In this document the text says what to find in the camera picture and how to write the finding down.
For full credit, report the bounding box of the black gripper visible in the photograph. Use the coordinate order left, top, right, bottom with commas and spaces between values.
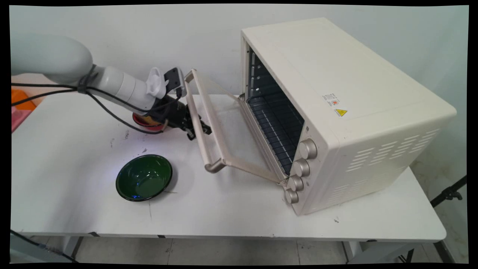
150, 95, 212, 141

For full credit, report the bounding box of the red bowl with black rim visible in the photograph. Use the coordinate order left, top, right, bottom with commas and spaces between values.
132, 112, 167, 132

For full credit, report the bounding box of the green bowl with black rim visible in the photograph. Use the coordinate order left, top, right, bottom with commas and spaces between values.
115, 154, 173, 202

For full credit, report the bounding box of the large silver oven knob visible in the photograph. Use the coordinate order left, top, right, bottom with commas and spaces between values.
299, 139, 318, 160

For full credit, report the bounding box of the cream toaster oven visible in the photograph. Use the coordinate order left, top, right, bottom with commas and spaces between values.
240, 17, 457, 216

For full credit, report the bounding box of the white table leg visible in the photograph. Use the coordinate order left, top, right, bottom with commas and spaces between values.
61, 236, 85, 259

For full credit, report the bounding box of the pink object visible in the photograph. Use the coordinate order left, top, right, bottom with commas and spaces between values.
11, 106, 33, 133

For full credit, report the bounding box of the orange object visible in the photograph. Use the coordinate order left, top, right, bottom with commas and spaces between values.
11, 89, 37, 111

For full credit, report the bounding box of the black tripod leg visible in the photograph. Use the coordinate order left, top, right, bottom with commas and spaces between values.
430, 175, 468, 208

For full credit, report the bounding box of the glass oven door with handle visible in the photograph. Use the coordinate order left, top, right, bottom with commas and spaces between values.
183, 68, 291, 185

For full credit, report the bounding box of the black wrist camera, white mount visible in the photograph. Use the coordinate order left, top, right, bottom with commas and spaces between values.
146, 67, 187, 100

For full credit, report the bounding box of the metal oven wire rack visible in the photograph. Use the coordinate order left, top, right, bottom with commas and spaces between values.
248, 94, 305, 175

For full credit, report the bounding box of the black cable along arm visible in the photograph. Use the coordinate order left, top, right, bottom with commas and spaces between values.
11, 83, 183, 114
11, 88, 169, 135

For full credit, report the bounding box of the black strap around arm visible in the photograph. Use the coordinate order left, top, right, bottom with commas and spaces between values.
77, 64, 98, 95

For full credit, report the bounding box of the black floor cable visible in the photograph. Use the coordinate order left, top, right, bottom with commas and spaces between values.
10, 229, 78, 263

